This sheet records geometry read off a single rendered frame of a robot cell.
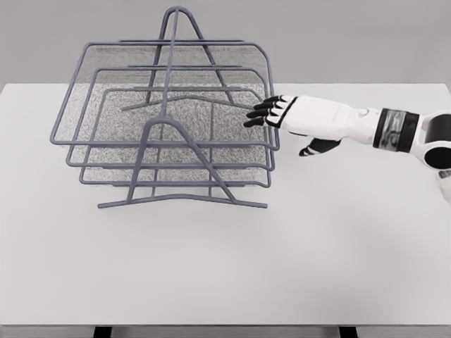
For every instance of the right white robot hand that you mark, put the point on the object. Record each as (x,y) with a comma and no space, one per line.
(317,114)

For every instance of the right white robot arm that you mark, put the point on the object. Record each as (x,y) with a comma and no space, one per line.
(398,126)

